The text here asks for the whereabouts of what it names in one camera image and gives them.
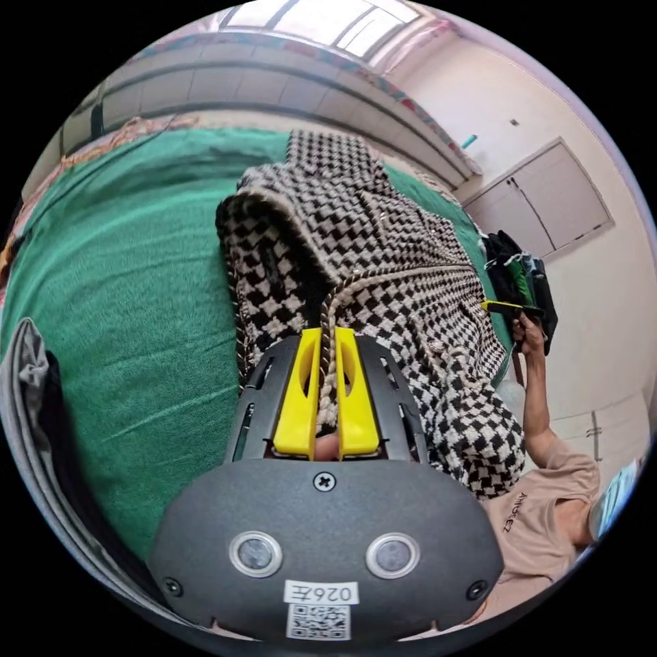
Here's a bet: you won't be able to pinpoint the grey and black pile of clothes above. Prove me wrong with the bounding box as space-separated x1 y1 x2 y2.
0 317 173 619

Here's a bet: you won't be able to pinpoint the person's right hand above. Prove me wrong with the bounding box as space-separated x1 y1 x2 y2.
511 313 548 356

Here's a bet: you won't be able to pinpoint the white cupboard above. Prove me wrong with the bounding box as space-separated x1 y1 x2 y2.
461 136 615 259

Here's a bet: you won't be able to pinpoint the person's body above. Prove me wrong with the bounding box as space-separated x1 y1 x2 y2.
474 436 645 630

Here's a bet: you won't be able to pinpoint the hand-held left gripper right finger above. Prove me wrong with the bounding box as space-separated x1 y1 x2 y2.
334 327 383 461

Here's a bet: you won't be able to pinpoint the window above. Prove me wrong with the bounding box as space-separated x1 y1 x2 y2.
215 0 428 58

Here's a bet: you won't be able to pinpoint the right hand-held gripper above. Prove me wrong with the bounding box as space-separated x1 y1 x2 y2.
480 300 546 320

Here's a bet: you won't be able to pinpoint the dark pile of clothes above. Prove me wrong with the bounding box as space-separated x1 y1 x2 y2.
481 230 560 357

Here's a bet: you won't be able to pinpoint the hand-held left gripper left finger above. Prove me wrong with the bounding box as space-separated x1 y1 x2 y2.
272 328 323 460

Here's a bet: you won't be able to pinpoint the bed with green sheet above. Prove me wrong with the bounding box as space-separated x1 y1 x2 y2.
0 116 516 565

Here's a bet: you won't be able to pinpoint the black and white checkered vest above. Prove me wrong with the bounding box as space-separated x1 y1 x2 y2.
215 128 526 502

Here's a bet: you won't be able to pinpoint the person's right forearm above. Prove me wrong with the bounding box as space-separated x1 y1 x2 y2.
519 348 561 455

